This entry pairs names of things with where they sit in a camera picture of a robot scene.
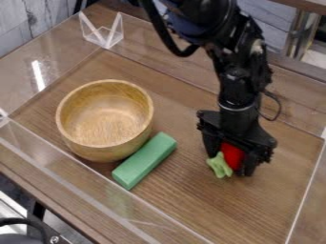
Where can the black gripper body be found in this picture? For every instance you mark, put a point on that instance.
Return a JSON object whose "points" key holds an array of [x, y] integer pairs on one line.
{"points": [[244, 135]]}

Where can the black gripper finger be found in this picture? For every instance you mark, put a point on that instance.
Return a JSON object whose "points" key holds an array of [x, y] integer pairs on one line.
{"points": [[211, 142], [254, 157]]}

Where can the red plush strawberry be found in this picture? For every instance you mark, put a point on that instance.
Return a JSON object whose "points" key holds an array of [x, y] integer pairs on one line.
{"points": [[227, 160]]}

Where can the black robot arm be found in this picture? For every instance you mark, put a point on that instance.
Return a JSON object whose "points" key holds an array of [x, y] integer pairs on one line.
{"points": [[215, 25]]}

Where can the green rectangular block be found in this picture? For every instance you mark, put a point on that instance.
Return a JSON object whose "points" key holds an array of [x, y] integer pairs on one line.
{"points": [[141, 162]]}

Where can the wooden bowl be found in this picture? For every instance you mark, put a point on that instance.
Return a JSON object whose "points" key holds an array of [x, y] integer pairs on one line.
{"points": [[104, 120]]}

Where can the clear acrylic corner bracket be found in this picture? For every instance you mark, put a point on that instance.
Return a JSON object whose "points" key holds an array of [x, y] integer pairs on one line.
{"points": [[104, 37]]}

